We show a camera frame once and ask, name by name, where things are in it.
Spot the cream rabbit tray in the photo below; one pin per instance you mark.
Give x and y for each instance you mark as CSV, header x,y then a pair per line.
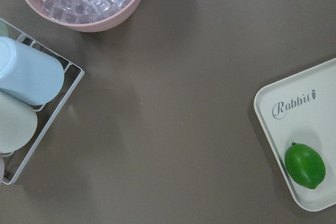
x,y
301,109

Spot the light blue cup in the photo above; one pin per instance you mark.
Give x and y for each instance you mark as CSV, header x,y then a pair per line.
x,y
29,74

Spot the pale green cup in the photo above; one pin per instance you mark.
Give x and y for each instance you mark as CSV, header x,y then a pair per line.
x,y
18,123

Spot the green lime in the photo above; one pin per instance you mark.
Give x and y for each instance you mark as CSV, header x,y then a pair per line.
x,y
305,165

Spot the white wire cup rack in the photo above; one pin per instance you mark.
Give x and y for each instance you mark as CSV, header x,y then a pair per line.
x,y
15,162

